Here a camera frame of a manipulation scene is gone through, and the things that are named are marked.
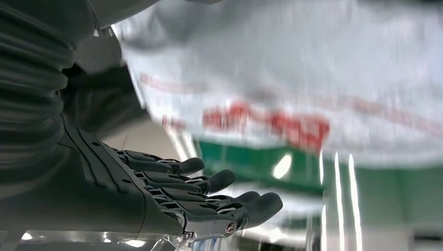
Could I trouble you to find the green conveyor belt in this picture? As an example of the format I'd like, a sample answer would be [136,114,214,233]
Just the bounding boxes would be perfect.
[197,140,443,251]

